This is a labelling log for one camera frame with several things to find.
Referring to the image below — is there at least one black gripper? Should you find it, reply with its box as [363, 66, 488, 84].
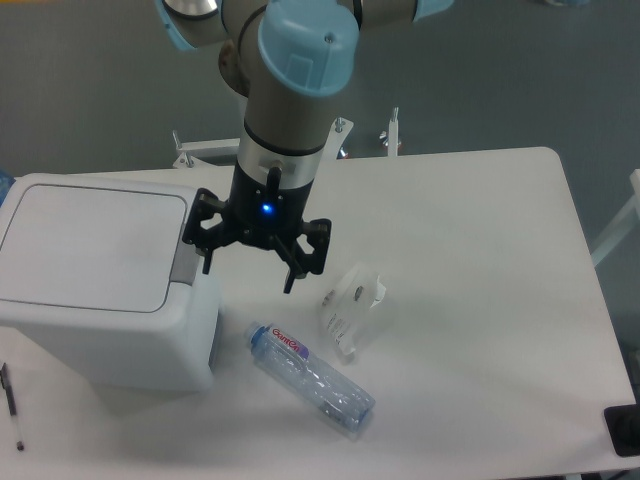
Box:
[182, 164, 332, 294]

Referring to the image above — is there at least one white push-lid trash can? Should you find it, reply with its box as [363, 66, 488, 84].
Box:
[1, 174, 221, 391]

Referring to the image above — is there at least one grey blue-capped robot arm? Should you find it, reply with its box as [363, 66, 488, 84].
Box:
[156, 1, 448, 284]

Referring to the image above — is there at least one torn white paper package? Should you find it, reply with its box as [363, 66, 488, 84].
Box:
[318, 263, 386, 357]

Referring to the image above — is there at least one clear plastic water bottle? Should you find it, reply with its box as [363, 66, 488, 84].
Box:
[244, 322, 375, 434]

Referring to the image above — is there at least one blue object at left edge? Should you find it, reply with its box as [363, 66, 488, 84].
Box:
[0, 170, 15, 203]

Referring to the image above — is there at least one black and clear pen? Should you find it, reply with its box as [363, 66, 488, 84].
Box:
[1, 363, 25, 452]

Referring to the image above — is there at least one black device at table edge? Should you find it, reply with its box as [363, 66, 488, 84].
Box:
[604, 404, 639, 458]

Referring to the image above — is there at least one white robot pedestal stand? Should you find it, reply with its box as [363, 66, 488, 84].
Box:
[172, 117, 354, 169]

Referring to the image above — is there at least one white frame post with bolt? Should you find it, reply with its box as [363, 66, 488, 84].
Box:
[378, 106, 402, 157]

